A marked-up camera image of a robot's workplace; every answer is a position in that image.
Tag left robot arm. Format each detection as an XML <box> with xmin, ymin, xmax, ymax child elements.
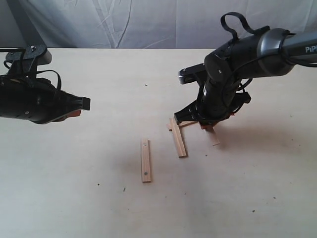
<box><xmin>0</xmin><ymin>77</ymin><xmax>91</xmax><ymax>124</ymax></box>

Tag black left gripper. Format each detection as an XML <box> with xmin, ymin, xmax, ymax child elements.
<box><xmin>4</xmin><ymin>76</ymin><xmax>91</xmax><ymax>124</ymax></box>

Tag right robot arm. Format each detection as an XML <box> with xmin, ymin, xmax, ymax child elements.
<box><xmin>174</xmin><ymin>28</ymin><xmax>317</xmax><ymax>126</ymax></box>

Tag white backdrop cloth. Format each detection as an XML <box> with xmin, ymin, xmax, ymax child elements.
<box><xmin>0</xmin><ymin>0</ymin><xmax>317</xmax><ymax>49</ymax></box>

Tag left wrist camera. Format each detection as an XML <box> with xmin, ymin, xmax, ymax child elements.
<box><xmin>0</xmin><ymin>45</ymin><xmax>52</xmax><ymax>75</ymax></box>

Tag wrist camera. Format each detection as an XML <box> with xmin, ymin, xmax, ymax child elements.
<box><xmin>0</xmin><ymin>45</ymin><xmax>52</xmax><ymax>75</ymax></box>
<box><xmin>178</xmin><ymin>63</ymin><xmax>206</xmax><ymax>86</ymax></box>

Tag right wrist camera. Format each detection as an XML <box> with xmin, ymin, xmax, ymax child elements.
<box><xmin>178</xmin><ymin>63</ymin><xmax>206</xmax><ymax>86</ymax></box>

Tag plain wooden stick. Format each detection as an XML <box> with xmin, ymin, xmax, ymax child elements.
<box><xmin>166</xmin><ymin>121</ymin><xmax>197</xmax><ymax>131</ymax></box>

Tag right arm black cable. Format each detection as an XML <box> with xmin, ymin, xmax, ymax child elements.
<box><xmin>220</xmin><ymin>13</ymin><xmax>270</xmax><ymax>42</ymax></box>

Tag grooved wooden stick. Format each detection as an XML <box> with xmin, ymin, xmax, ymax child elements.
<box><xmin>169</xmin><ymin>118</ymin><xmax>188</xmax><ymax>158</ymax></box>

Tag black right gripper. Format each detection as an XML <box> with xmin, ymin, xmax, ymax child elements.
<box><xmin>174</xmin><ymin>78</ymin><xmax>252</xmax><ymax>130</ymax></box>

